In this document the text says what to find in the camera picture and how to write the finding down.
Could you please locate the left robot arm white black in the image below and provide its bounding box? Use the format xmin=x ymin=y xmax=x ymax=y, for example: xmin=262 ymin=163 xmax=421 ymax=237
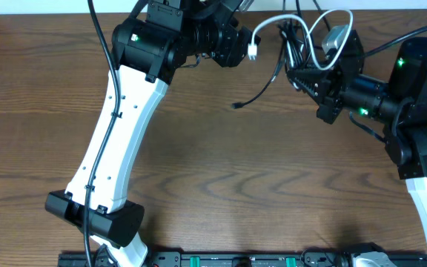
xmin=45 ymin=0 xmax=259 ymax=266

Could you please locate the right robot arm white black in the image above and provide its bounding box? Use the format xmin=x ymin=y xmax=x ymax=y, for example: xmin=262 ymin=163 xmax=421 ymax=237
xmin=287 ymin=30 xmax=427 ymax=242

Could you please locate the black mounting rail base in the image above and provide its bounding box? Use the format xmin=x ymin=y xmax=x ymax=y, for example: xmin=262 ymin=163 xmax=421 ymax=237
xmin=57 ymin=243 xmax=427 ymax=267

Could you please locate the white usb cable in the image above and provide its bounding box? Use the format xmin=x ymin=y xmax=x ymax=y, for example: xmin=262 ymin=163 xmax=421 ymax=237
xmin=248 ymin=8 xmax=354 ymax=71

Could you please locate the black thin usb cable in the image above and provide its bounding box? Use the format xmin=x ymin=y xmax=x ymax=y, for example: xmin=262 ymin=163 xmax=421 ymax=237
xmin=231 ymin=22 xmax=292 ymax=110

